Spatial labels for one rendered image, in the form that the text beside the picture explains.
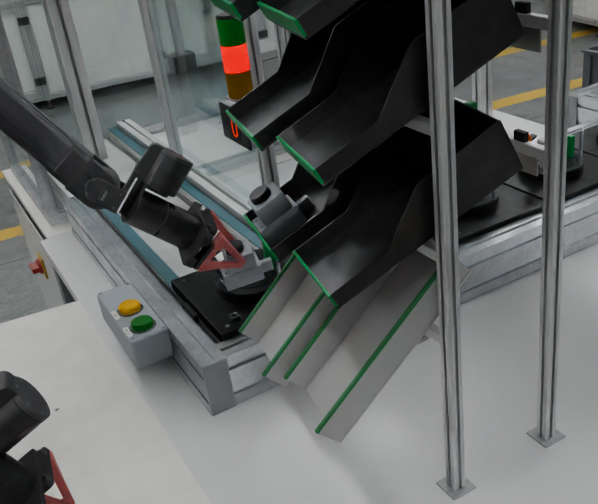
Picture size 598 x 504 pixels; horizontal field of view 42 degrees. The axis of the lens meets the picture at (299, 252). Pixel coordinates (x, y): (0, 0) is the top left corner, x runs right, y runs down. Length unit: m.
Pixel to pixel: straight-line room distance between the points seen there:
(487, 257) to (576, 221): 0.23
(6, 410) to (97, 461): 0.46
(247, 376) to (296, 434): 0.14
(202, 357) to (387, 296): 0.36
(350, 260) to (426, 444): 0.36
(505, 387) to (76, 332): 0.85
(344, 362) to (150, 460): 0.37
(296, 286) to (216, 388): 0.22
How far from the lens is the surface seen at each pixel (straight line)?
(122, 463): 1.30
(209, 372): 1.28
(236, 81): 1.51
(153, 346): 1.40
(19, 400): 0.87
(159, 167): 1.15
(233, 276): 1.26
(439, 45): 0.83
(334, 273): 0.98
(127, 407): 1.40
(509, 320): 1.49
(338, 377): 1.09
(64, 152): 1.15
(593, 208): 1.71
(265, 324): 1.24
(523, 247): 1.59
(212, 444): 1.28
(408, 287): 1.06
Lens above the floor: 1.69
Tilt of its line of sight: 28 degrees down
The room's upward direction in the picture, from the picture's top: 8 degrees counter-clockwise
